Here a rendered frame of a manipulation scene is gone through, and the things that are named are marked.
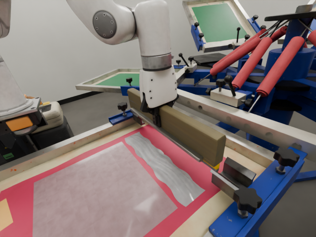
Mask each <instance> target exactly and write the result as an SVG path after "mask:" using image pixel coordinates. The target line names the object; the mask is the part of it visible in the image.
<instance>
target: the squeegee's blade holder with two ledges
mask: <svg viewBox="0 0 316 237"><path fill-rule="evenodd" d="M130 109H131V111H132V112H133V113H134V114H136V115H137V116H138V117H140V118H141V119H143V120H144V121H145V122H146V123H148V124H149V125H150V126H152V127H153V128H154V129H156V130H157V131H158V132H160V133H161V134H162V135H163V136H165V137H166V138H167V139H169V140H170V141H171V142H173V143H174V144H175V145H177V146H178V147H179V148H181V149H182V150H183V151H185V152H186V153H187V154H189V155H190V156H191V157H193V158H194V159H195V160H196V161H198V162H201V161H202V160H203V156H201V155H200V154H198V153H197V152H196V151H194V150H193V149H192V148H190V147H189V146H187V145H186V144H184V143H183V142H182V141H180V140H179V139H177V138H176V137H175V136H173V135H172V134H170V133H169V132H167V131H166V130H165V129H163V128H162V127H160V128H159V127H158V126H156V125H154V124H153V121H152V120H151V119H149V118H148V117H146V116H145V115H143V114H142V113H141V112H139V111H138V110H137V109H135V108H134V107H132V108H130Z"/></svg>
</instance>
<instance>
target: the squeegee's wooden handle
mask: <svg viewBox="0 0 316 237"><path fill-rule="evenodd" d="M127 93H128V98H129V103H130V107H131V108H132V107H134V108H135V109H137V110H138V111H139V112H141V113H142V114H143V115H145V116H146V117H148V118H149V119H151V120H152V121H153V119H152V114H150V113H146V112H142V111H140V107H141V104H142V102H141V97H140V91H138V90H136V89H134V88H130V89H128V90H127ZM158 115H159V116H160V119H161V127H162V128H163V129H165V130H166V131H167V132H169V133H170V134H172V135H173V136H175V137H176V138H177V139H179V140H180V141H182V142H183V143H184V144H186V145H187V146H189V147H190V148H192V149H193V150H194V151H196V152H197V153H198V154H200V155H201V156H203V160H204V161H205V162H207V163H208V164H210V165H211V166H212V167H215V166H217V165H218V164H219V163H220V162H222V160H223V155H224V149H225V143H226V135H224V134H222V133H221V132H219V131H217V130H215V129H213V128H211V127H209V126H207V125H205V124H203V123H201V122H199V121H197V120H195V119H193V118H191V117H189V116H187V115H185V114H183V113H181V112H179V111H178V110H176V109H174V108H172V107H170V106H168V105H166V104H163V105H160V106H158Z"/></svg>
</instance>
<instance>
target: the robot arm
mask: <svg viewBox="0 0 316 237"><path fill-rule="evenodd" d="M66 1H67V3H68V5H69V6H70V8H71V9H72V11H73V12H74V13H75V15H76V16H77V17H78V18H79V19H80V21H81V22H82V23H83V24H84V25H85V26H86V27H87V28H88V29H89V31H90V32H91V33H92V34H93V35H94V36H95V37H96V38H98V39H99V40H100V41H101V42H103V43H105V44H108V45H117V44H121V43H125V42H128V41H132V40H136V39H138V40H139V46H140V53H141V60H142V69H141V70H140V75H139V86H140V97H141V102H142V104H141V107H140V111H142V112H146V113H150V114H152V119H153V124H154V125H156V126H158V127H159V128H160V127H161V119H160V116H159V115H158V106H160V105H163V104H166V105H168V106H170V107H172V106H173V105H174V103H175V101H176V100H177V99H178V98H179V95H178V94H177V82H176V75H175V71H174V66H173V65H172V59H173V58H174V55H173V54H171V38H170V18H169V6H168V4H167V3H166V2H165V1H164V0H148V1H147V0H146V1H143V2H140V3H138V4H137V5H136V7H129V6H123V5H120V4H117V3H114V1H113V0H66ZM10 20H11V0H0V39H1V38H4V37H6V36H7V35H8V34H9V31H10ZM32 104H33V100H32V99H26V98H25V96H24V95H23V93H22V91H21V89H20V87H19V86H18V84H17V82H16V81H15V79H14V77H13V75H12V74H11V72H10V70H9V68H8V67H7V65H6V63H5V62H4V60H3V58H2V57H1V55H0V116H5V115H9V114H12V113H15V112H18V111H21V110H24V109H26V108H28V107H29V106H31V105H32ZM147 105H148V107H149V108H147Z"/></svg>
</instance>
